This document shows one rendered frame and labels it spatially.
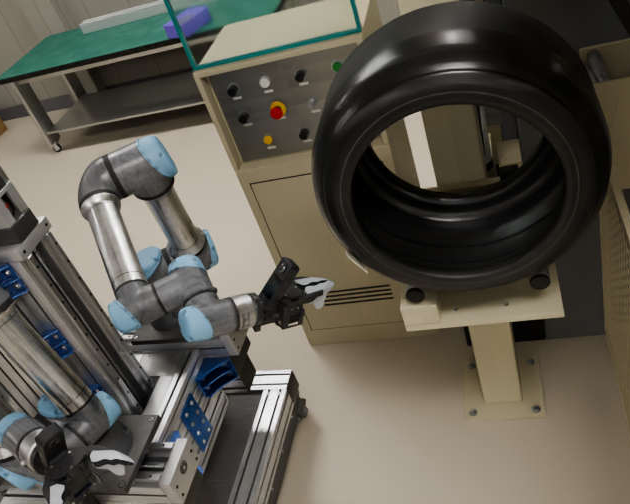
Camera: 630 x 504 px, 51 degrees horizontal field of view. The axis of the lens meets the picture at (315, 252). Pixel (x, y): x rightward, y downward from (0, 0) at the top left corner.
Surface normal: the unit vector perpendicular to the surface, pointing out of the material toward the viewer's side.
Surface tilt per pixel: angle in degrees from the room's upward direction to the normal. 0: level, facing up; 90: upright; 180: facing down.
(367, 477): 0
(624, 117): 90
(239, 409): 0
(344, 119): 56
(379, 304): 90
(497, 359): 90
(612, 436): 0
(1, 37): 90
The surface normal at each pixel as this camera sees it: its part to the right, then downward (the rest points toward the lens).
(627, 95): -0.15, 0.64
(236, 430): -0.29, -0.75
